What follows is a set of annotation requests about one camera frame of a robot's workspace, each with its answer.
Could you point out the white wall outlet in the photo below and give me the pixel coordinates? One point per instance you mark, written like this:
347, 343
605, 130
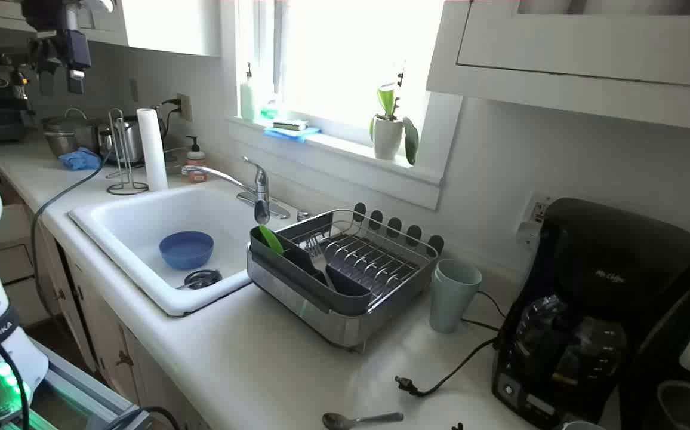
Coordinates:
532, 219

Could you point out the white paper towel roll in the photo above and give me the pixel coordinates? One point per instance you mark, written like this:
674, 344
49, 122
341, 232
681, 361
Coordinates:
154, 152

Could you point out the dark sponge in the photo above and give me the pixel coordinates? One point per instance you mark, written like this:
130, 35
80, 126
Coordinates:
290, 126

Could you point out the wall outlet with plug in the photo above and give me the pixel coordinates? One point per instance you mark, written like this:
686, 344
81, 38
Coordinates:
179, 105

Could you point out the potted plant in white pot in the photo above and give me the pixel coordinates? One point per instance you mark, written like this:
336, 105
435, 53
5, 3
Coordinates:
387, 135

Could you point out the robot pedestal with green light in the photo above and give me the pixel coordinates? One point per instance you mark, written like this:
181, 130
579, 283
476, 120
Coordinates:
65, 397

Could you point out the metal spoon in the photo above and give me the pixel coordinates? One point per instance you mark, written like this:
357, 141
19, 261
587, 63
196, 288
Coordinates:
341, 418

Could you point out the small soap pump bottle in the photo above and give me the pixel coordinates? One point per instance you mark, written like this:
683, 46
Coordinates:
193, 166

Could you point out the black kitchen utensil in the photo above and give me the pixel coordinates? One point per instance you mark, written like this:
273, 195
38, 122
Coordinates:
298, 259

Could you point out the tall green soap dispenser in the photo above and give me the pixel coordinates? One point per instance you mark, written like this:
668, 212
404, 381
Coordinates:
247, 99

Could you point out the light green cup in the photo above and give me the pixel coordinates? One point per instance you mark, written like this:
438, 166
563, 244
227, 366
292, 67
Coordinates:
451, 300

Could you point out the steel canister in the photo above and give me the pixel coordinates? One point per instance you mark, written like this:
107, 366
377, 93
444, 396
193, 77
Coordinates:
130, 141

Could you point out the steel pot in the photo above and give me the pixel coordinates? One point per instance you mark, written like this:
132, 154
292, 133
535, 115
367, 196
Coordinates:
65, 135

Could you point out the white lower cabinets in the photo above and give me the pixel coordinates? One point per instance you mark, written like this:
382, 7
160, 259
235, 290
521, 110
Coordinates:
106, 335

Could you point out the white upper cabinet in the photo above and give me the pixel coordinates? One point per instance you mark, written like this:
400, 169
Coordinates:
597, 56

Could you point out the blue bowl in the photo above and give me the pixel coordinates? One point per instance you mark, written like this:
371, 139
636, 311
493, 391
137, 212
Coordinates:
186, 249

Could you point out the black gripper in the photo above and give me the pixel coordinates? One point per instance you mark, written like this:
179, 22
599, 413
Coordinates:
74, 49

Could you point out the crumpled blue cloth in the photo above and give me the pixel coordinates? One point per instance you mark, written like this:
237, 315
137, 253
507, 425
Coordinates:
80, 158

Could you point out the white kitchen sink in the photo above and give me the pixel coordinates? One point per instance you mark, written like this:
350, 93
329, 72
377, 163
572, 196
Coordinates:
132, 228

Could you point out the steel dish drying rack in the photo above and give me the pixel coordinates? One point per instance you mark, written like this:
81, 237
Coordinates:
375, 264

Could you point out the black sink drain strainer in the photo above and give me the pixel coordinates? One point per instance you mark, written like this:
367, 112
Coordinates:
200, 278

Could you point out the white framed window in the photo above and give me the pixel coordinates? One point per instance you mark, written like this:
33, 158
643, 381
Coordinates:
345, 63

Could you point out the black coffee maker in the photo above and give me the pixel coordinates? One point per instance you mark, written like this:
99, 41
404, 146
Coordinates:
597, 319

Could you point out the chrome sink faucet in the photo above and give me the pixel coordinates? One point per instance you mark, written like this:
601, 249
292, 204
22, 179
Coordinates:
261, 191

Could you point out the black countertop appliance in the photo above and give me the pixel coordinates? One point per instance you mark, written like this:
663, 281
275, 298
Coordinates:
668, 374

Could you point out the small teal bottle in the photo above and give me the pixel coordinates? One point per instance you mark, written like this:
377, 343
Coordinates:
267, 115

